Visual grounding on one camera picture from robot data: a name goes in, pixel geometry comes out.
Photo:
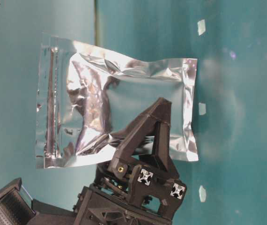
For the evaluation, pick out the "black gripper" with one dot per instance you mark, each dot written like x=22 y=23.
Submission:
x=151 y=193

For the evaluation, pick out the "silver zip bag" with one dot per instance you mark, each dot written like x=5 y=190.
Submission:
x=87 y=95

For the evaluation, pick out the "white tape mark middle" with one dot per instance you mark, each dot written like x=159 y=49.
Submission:
x=202 y=108

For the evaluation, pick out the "white tape mark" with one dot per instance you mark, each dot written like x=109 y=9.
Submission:
x=202 y=108
x=202 y=194
x=201 y=27

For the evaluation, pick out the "white tape mark lower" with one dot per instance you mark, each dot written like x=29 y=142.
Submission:
x=202 y=194

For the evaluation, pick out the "white tape mark upper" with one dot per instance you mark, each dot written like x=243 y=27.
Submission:
x=201 y=27

